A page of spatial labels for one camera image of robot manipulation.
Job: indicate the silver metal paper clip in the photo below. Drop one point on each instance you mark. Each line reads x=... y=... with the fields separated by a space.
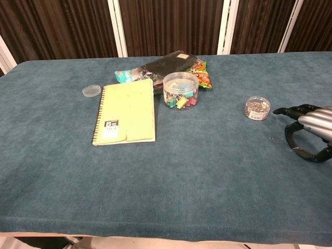
x=276 y=138
x=296 y=149

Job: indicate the teal white snack packet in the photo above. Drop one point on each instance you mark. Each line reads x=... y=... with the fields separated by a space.
x=124 y=76

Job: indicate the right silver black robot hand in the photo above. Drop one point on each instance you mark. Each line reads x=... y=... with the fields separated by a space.
x=315 y=122

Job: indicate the teal velvet tablecloth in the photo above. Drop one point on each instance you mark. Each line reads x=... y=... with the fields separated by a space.
x=166 y=181

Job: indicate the clear jar of binder clips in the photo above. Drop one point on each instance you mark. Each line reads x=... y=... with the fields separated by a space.
x=180 y=90

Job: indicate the white partition frame post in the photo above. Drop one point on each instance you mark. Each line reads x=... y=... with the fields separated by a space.
x=227 y=26
x=5 y=55
x=118 y=28
x=290 y=26

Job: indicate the black item in plastic bag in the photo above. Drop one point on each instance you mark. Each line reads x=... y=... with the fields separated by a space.
x=166 y=66

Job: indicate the yellow spiral notebook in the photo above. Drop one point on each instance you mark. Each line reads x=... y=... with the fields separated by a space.
x=127 y=112

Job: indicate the clear round plastic lid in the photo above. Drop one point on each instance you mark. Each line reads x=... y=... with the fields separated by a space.
x=91 y=90

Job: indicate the clear jar of paper clips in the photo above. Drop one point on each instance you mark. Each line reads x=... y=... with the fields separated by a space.
x=257 y=108

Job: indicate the orange green snack packet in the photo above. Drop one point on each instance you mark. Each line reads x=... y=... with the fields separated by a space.
x=203 y=76

